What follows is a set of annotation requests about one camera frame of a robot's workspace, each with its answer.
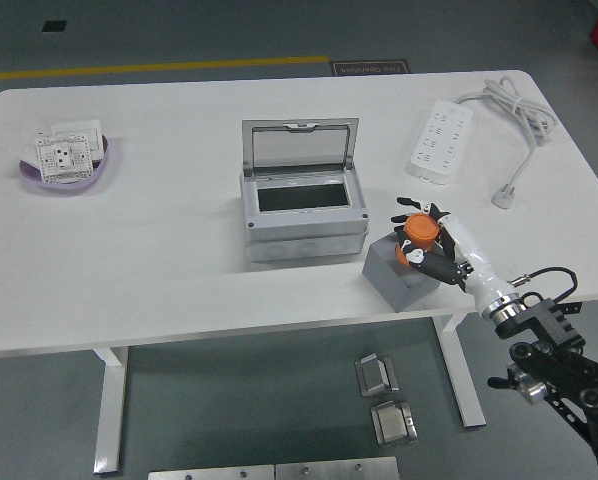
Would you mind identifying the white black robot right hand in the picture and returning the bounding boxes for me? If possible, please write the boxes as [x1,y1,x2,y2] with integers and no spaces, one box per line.
[390,195,515,313]

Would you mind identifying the orange cylinder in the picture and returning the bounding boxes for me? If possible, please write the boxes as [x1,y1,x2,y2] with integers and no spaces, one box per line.
[396,213,443,266]

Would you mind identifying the transparent grey-framed box lid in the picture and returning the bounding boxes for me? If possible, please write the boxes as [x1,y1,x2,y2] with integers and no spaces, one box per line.
[240,117,360,176]

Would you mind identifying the grey cube with round hole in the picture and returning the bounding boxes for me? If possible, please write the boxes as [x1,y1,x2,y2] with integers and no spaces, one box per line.
[361,230,445,314]

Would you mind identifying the grey plastic junction box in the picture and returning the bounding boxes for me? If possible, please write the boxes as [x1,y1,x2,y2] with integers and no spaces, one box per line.
[238,169,370,265]

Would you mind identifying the white power strip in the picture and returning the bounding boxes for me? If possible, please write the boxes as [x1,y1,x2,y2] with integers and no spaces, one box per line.
[403,98,474,185]

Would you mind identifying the white table leg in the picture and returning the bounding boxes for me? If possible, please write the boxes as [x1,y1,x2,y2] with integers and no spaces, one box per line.
[432,314,487,429]
[92,345,130,475]

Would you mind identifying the small metal block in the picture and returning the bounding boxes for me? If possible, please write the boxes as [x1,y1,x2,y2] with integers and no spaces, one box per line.
[369,399,419,446]
[354,352,400,398]

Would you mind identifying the dark floor sign with text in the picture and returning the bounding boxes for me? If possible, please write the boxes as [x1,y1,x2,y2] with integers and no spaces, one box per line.
[329,59,410,78]

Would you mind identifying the flat metal plate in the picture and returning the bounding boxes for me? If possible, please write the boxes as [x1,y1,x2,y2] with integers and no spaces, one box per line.
[274,456,400,480]
[147,464,275,480]

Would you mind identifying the yellow floor tape line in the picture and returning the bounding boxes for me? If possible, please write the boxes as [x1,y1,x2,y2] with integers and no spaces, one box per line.
[0,54,329,82]

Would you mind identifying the white socket module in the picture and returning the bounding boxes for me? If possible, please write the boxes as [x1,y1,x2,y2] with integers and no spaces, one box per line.
[32,134,95,184]

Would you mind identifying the purple bowl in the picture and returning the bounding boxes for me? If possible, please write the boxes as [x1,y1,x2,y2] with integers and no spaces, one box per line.
[17,130,111,194]

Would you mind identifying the white power cord with plug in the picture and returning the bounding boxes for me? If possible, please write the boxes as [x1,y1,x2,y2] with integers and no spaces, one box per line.
[451,74,560,210]

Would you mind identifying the white wall switch plate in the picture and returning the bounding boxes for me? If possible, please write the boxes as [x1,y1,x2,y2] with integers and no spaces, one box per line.
[48,118,105,154]

